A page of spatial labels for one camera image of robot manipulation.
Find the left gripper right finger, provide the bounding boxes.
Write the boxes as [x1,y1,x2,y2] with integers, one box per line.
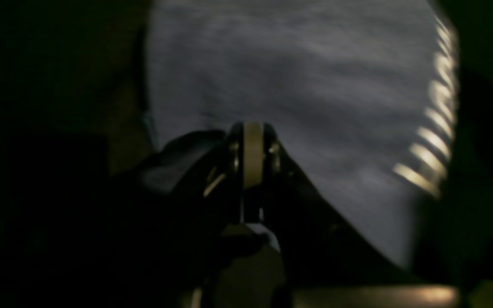
[243,122,418,308]

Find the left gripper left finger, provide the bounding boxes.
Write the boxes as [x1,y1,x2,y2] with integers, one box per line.
[104,123,244,308]

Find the light blue t-shirt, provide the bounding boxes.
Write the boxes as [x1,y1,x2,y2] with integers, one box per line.
[145,0,459,268]

